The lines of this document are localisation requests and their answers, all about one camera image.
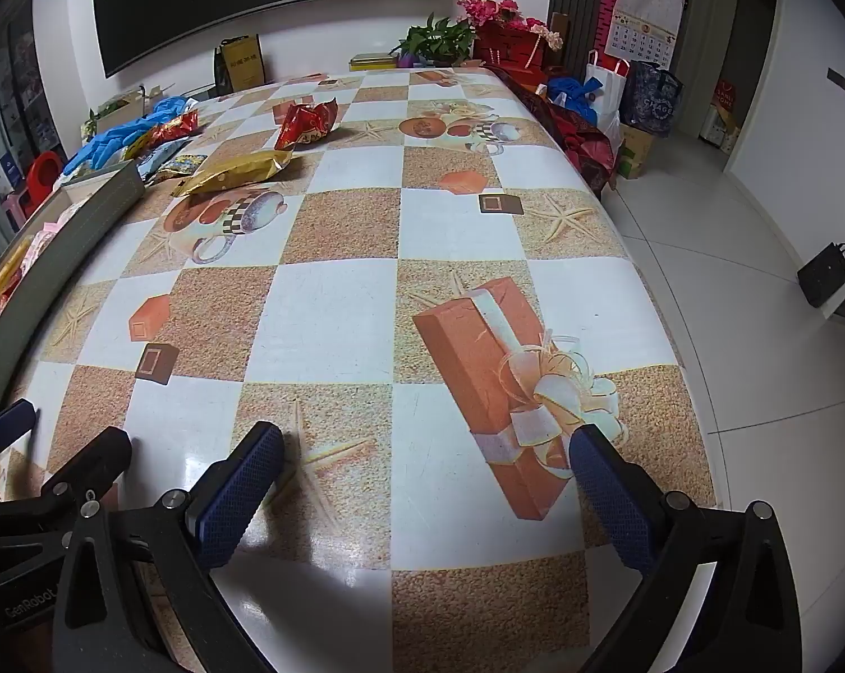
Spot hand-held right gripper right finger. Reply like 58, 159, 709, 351
568, 424, 809, 673

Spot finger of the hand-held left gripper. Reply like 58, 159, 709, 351
45, 426, 133, 507
0, 398, 38, 465

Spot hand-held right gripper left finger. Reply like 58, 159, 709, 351
50, 422, 285, 673

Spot grey shallow cardboard box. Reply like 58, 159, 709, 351
0, 160, 147, 428

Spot gold snack packet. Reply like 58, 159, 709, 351
172, 150, 293, 197

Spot crinkled red snack packet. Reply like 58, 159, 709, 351
274, 99, 339, 151

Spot yellow cake packet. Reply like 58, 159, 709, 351
0, 245, 34, 296

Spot pink plastic stool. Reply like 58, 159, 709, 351
2, 189, 34, 225

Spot red plastic chair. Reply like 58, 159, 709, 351
26, 150, 62, 211

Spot yellow and blue snack packet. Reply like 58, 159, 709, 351
145, 153, 209, 187

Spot black carrier bag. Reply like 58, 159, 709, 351
796, 242, 845, 308

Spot blue plastic bag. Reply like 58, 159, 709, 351
545, 73, 606, 123
61, 94, 199, 176

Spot red and gold shiny packet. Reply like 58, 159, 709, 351
138, 112, 200, 148

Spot open cardboard box with plant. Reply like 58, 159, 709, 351
86, 84, 178, 134

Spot dark red cloth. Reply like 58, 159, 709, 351
485, 63, 623, 201

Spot small green-print cardboard box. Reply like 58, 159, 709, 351
615, 122, 655, 179

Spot red and white carton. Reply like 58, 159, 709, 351
703, 77, 742, 154

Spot dark blue patterned bag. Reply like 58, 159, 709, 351
619, 59, 685, 137

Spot yellow and black bag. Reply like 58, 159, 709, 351
214, 35, 265, 94

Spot red gift box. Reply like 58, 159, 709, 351
473, 17, 557, 70

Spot potted green plant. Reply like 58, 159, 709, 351
393, 12, 476, 67

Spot pink artificial flowers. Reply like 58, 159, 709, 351
451, 0, 564, 50

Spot white paper bag red handles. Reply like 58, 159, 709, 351
582, 49, 630, 148

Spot wall calendar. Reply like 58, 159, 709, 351
605, 0, 686, 64

